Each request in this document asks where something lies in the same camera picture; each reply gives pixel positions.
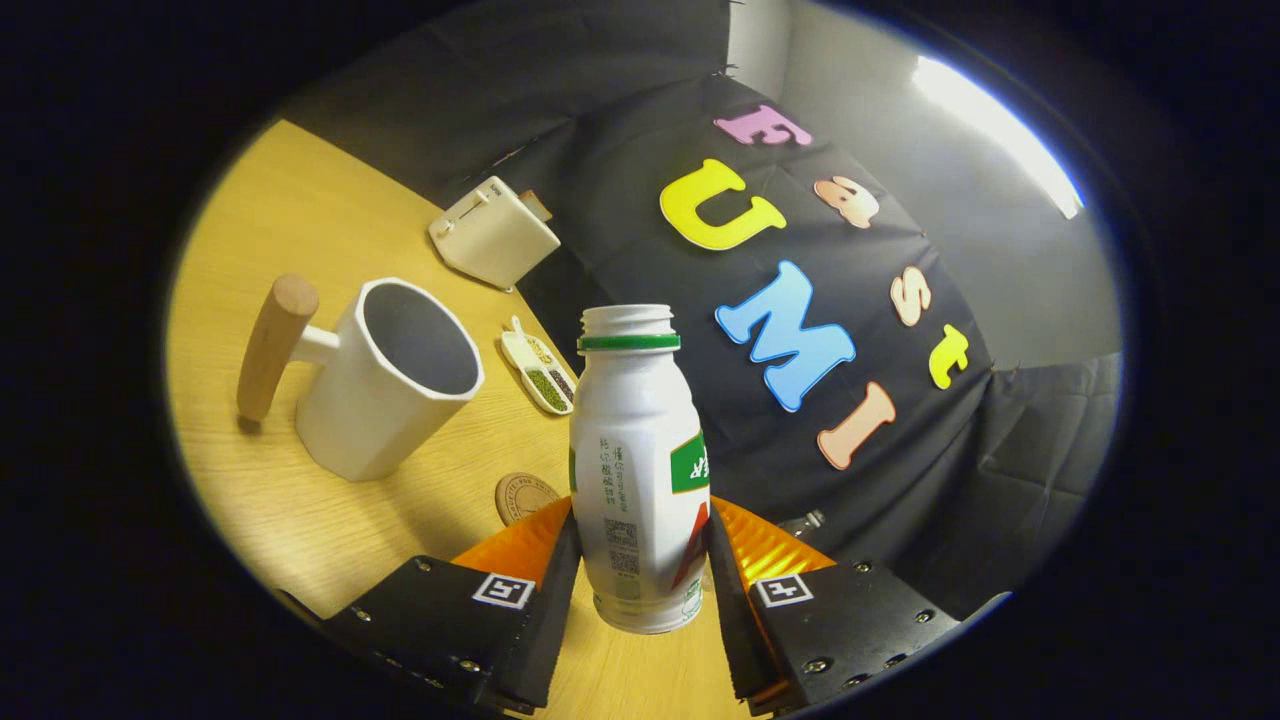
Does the cream toaster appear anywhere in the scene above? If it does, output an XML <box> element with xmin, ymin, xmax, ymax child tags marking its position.
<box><xmin>428</xmin><ymin>176</ymin><xmax>562</xmax><ymax>293</ymax></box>

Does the white cup with wooden handle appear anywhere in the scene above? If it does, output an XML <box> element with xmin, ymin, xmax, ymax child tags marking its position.
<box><xmin>237</xmin><ymin>274</ymin><xmax>486</xmax><ymax>483</ymax></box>

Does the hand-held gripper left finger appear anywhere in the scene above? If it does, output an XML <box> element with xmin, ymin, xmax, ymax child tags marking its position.
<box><xmin>322</xmin><ymin>496</ymin><xmax>583</xmax><ymax>716</ymax></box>

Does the ceiling light panel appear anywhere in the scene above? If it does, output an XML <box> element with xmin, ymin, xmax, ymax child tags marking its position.
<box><xmin>912</xmin><ymin>55</ymin><xmax>1086</xmax><ymax>221</ymax></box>

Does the round cork coaster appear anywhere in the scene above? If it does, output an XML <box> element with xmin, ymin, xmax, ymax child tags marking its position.
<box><xmin>494</xmin><ymin>472</ymin><xmax>563</xmax><ymax>528</ymax></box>

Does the white divided bean dish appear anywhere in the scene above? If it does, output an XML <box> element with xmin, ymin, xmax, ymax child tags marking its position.
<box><xmin>499</xmin><ymin>316</ymin><xmax>578</xmax><ymax>416</ymax></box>

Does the white juice bottle green label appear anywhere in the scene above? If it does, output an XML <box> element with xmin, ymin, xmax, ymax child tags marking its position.
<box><xmin>569</xmin><ymin>304</ymin><xmax>712</xmax><ymax>636</ymax></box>

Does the black backdrop cloth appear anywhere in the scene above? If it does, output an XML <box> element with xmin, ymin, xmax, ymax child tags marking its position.
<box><xmin>285</xmin><ymin>0</ymin><xmax>1123</xmax><ymax>621</ymax></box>

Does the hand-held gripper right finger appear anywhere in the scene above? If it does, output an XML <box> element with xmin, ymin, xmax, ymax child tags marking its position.
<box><xmin>703</xmin><ymin>495</ymin><xmax>963</xmax><ymax>717</ymax></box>

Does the wooden table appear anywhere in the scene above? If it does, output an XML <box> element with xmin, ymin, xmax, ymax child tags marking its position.
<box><xmin>165</xmin><ymin>120</ymin><xmax>761</xmax><ymax>720</ymax></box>

